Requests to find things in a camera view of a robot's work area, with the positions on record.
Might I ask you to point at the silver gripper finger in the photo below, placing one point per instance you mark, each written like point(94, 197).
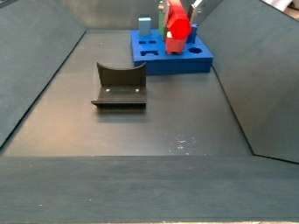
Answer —
point(194, 10)

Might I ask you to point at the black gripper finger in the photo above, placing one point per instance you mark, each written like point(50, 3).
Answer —
point(164, 11)

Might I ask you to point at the red hexagon bar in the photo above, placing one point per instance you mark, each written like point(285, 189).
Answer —
point(178, 23)

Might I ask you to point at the blue foam shape board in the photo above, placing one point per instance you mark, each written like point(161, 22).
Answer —
point(149, 50)

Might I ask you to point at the light blue square block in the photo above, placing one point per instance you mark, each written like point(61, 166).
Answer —
point(145, 26)

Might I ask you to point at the dark blue star peg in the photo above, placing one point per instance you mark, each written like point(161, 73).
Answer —
point(193, 35)

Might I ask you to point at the red pentagon block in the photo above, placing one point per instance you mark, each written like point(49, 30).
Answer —
point(174, 45)

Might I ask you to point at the black curved holder stand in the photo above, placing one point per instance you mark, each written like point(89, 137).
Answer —
point(122, 86)

